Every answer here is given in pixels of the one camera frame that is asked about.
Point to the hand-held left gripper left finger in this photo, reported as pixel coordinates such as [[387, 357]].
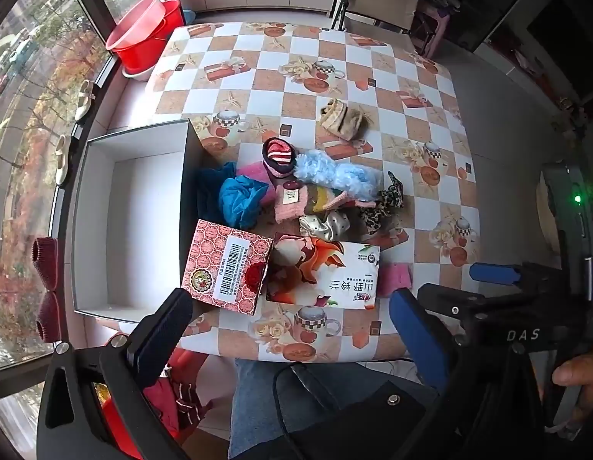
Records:
[[155, 345]]

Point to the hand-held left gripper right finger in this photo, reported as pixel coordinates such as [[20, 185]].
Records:
[[411, 335]]

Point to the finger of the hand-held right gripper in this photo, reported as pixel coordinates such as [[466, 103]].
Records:
[[445, 299], [495, 273]]

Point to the pink sponge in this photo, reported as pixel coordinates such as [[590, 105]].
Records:
[[394, 278], [251, 171]]

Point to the leopard print scrunchie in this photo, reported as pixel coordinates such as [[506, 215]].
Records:
[[380, 211]]

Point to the white cardboard box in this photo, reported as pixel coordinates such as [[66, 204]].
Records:
[[133, 225]]

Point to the cream polka dot scrunchie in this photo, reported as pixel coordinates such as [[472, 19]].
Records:
[[325, 225]]

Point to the blue mesh cloth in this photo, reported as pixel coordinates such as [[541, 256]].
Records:
[[212, 191]]

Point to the blue cloth scrunchie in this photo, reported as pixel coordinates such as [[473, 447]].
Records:
[[239, 203]]

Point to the light blue fluffy scrunchie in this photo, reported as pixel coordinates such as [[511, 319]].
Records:
[[334, 175]]

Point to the pink striped knit hat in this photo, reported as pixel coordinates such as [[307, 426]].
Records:
[[291, 208]]

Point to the beige fuzzy socks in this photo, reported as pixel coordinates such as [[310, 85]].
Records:
[[342, 120]]

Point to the red striped sock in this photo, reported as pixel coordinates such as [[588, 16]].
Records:
[[279, 153]]

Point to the person's right hand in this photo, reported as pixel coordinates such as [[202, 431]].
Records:
[[581, 385]]

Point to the red plastic stool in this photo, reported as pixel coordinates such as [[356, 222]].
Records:
[[188, 359]]

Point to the red patterned carton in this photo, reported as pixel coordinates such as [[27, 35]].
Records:
[[207, 258]]

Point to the red knit slipper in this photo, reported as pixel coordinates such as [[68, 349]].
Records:
[[43, 261], [48, 316]]

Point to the person's blue jeans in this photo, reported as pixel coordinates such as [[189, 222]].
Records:
[[258, 393]]

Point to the white shoe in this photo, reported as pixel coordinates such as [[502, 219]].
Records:
[[62, 163], [84, 103]]

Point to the dark display cabinet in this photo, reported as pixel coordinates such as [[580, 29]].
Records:
[[540, 19]]

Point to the pink stool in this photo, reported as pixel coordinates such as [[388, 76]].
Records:
[[433, 21]]

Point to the white basin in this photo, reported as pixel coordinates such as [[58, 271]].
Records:
[[138, 76]]

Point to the large glass window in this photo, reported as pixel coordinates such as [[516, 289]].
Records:
[[33, 105]]

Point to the red plastic bucket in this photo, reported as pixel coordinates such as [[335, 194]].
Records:
[[148, 55]]

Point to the checkered printed tablecloth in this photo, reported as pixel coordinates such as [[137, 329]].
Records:
[[296, 48]]

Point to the pink plastic basin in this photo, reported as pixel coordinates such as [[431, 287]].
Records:
[[133, 24]]

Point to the small blue basin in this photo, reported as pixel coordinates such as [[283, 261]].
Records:
[[188, 15]]

